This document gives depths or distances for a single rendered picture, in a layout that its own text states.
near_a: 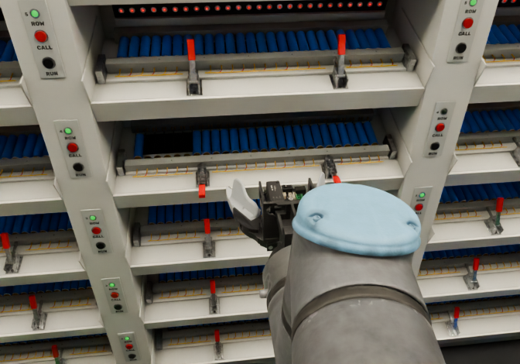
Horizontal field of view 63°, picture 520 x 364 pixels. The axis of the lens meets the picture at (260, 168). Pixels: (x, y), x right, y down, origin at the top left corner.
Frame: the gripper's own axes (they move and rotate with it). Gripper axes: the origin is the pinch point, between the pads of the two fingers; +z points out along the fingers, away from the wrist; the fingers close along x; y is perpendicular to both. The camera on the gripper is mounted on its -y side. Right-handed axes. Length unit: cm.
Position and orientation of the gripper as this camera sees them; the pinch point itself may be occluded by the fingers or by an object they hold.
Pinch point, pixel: (275, 187)
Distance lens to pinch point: 67.5
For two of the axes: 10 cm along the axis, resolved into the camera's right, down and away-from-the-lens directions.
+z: -1.1, -5.2, 8.5
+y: -0.1, -8.5, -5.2
